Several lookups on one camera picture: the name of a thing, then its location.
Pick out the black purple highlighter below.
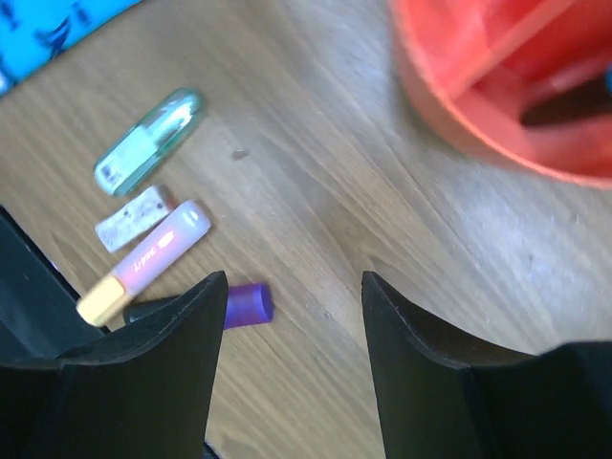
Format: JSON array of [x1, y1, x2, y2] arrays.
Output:
[[122, 282, 274, 330]]

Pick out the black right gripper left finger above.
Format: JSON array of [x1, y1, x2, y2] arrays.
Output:
[[1, 272, 228, 458]]

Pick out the orange round desk organizer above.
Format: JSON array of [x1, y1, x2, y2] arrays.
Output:
[[390, 1, 611, 188]]

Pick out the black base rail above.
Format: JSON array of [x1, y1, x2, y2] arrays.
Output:
[[0, 208, 103, 361]]

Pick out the pink yellow highlighter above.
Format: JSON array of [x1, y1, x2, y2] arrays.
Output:
[[76, 201, 211, 328]]

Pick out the grey eraser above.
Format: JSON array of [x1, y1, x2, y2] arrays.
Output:
[[95, 186, 178, 252]]

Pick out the blue shark print shorts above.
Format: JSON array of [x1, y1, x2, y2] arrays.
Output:
[[1, 0, 138, 95]]

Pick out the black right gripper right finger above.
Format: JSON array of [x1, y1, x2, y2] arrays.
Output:
[[361, 272, 611, 458]]

